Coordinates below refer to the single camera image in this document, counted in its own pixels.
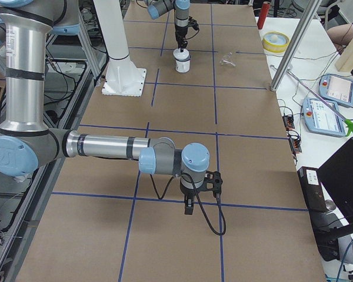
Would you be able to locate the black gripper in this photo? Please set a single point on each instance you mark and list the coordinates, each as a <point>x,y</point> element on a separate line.
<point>189,192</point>
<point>180,32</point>

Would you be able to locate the white ceramic lid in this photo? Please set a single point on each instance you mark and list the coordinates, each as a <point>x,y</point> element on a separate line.
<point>181,55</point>

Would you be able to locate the white enamel mug blue rim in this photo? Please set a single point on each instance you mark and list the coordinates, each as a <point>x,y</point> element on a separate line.
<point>182,67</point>

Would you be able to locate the red cylinder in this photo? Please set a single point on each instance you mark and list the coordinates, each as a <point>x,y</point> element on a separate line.
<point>263,14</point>

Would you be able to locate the yellow tape roll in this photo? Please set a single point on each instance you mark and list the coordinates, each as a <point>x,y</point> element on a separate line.
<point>275,42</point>

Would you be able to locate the orange black connector lower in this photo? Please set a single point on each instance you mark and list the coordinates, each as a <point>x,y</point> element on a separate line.
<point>295,144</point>

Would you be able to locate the orange black connector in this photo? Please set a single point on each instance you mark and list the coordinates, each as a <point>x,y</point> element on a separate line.
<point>295,144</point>
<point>288,121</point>

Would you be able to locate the black box device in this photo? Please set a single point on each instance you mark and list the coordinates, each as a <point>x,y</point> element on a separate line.
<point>312,189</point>

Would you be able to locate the orange black connector upper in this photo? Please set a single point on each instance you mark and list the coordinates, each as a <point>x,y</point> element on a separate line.
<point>288,121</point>

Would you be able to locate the lower teach pendant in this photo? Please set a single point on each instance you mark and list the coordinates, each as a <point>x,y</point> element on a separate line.
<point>320,119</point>

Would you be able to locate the teach pendant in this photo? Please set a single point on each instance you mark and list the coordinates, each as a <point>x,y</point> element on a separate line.
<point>337,88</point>
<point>320,119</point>

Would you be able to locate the black laptop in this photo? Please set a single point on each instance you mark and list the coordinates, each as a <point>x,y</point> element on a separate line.
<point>336,175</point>

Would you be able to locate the upper teach pendant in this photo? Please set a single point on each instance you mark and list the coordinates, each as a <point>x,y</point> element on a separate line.
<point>337,88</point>

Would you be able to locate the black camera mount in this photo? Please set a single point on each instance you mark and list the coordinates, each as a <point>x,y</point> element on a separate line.
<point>212,183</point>
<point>192,23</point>

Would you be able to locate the grey aluminium post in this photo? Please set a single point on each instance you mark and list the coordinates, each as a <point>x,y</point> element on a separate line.
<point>296,39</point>

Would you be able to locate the green handled grabber tool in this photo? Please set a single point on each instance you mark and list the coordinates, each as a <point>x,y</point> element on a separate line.
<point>348,124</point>

